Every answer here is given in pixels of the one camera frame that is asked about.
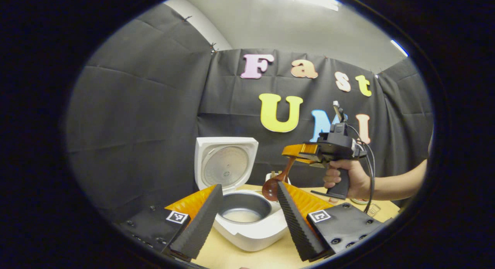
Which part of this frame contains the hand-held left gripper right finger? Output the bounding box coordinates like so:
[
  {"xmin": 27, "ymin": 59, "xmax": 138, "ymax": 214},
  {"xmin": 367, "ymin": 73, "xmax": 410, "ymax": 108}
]
[{"xmin": 277, "ymin": 181, "xmax": 387, "ymax": 262}]

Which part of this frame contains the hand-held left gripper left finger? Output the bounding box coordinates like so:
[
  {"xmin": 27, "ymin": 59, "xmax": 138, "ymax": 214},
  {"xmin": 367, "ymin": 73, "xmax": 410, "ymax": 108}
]
[{"xmin": 116, "ymin": 184, "xmax": 224, "ymax": 262}]

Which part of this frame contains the brown wooden spoon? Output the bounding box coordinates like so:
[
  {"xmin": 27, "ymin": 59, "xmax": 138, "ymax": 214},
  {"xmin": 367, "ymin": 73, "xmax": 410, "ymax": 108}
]
[{"xmin": 262, "ymin": 156, "xmax": 297, "ymax": 202}]

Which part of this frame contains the white rice cooker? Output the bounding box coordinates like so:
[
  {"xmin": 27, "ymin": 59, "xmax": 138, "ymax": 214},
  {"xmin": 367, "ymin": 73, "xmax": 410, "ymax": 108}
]
[{"xmin": 194, "ymin": 136, "xmax": 290, "ymax": 252}]

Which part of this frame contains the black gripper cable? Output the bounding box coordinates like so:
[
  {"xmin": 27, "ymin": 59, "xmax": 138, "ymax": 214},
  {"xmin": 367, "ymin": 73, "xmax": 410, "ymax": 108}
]
[{"xmin": 347, "ymin": 124, "xmax": 376, "ymax": 214}]

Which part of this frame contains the white toaster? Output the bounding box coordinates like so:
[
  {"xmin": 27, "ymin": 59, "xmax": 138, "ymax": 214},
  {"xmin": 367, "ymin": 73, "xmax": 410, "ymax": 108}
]
[{"xmin": 265, "ymin": 170, "xmax": 291, "ymax": 186}]

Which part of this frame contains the black backdrop cloth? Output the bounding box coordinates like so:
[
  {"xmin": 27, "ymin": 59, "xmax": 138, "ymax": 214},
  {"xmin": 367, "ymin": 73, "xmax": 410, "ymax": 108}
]
[{"xmin": 66, "ymin": 2, "xmax": 434, "ymax": 223}]

